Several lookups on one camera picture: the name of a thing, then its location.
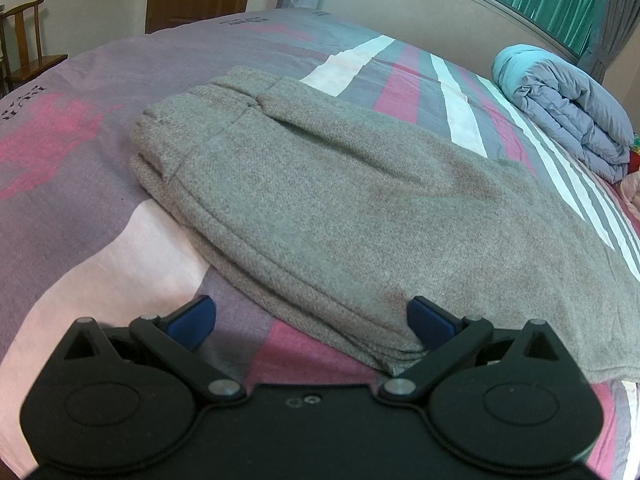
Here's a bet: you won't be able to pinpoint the folded pink blanket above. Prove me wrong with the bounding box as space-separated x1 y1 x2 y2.
617 170 640 222

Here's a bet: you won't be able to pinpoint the folded blue grey duvet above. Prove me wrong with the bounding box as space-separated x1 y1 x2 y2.
491 44 636 183

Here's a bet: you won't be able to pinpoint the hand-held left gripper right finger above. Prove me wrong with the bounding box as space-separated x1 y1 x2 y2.
377 296 563 403

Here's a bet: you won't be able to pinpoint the grey pants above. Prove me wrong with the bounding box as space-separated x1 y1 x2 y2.
129 65 640 386

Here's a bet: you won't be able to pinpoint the wooden chair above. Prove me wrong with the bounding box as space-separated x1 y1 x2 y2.
0 0 69 97

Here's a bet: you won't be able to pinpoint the striped pink grey bed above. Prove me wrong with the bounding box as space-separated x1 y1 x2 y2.
0 7 640 480

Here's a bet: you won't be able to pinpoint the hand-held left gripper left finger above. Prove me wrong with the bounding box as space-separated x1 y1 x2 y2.
62 295 247 403

